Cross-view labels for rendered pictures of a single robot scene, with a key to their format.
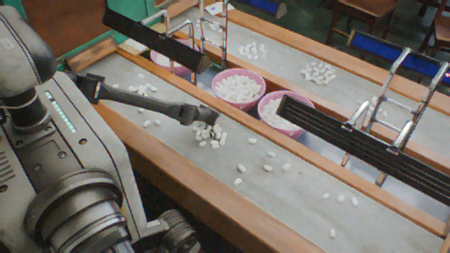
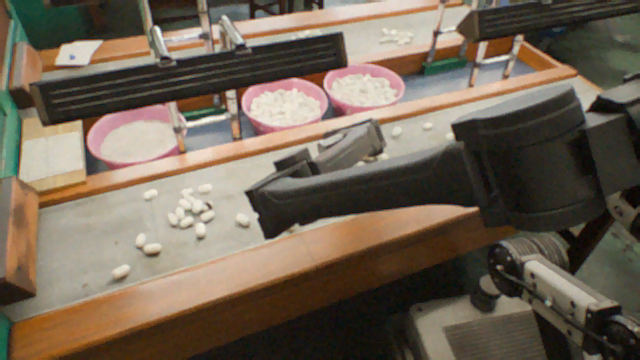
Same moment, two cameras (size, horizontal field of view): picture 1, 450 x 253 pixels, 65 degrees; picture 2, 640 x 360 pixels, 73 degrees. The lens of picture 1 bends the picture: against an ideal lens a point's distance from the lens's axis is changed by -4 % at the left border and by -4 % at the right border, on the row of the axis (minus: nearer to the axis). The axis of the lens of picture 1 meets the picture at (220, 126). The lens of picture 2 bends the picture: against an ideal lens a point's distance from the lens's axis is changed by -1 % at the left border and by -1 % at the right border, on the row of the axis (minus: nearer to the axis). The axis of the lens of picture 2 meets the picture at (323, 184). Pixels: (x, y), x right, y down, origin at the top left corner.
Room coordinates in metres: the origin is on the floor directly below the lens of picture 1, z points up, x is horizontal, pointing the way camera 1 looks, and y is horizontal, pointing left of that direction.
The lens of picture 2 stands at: (0.80, 0.91, 1.54)
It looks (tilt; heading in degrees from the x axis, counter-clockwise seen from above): 44 degrees down; 295
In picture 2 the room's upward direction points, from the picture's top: 3 degrees clockwise
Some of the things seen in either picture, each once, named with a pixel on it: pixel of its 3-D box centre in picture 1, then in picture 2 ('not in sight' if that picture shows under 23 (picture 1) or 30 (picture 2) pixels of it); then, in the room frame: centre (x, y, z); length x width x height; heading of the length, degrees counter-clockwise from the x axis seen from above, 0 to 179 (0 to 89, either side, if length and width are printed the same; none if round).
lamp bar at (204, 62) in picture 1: (151, 36); (204, 70); (1.36, 0.30, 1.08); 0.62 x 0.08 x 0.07; 51
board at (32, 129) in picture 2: (148, 38); (53, 149); (1.82, 0.42, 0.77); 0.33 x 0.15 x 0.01; 141
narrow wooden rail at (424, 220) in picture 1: (245, 126); (353, 133); (1.18, -0.12, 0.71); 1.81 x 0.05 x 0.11; 51
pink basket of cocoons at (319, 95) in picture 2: (238, 91); (285, 112); (1.41, -0.09, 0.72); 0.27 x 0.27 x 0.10
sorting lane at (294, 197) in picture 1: (221, 146); (383, 164); (1.04, 0.00, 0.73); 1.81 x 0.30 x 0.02; 51
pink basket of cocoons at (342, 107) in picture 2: (285, 117); (362, 95); (1.23, -0.31, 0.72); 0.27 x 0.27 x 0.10
